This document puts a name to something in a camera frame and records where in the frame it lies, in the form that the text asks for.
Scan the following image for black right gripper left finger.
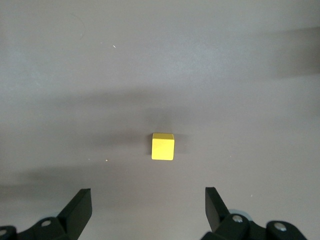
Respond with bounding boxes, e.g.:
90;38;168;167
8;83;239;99
0;188;93;240

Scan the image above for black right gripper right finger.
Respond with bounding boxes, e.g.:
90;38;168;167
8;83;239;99
201;186;308;240

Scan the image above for yellow wooden block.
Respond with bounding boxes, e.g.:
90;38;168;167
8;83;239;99
150;132;175;161

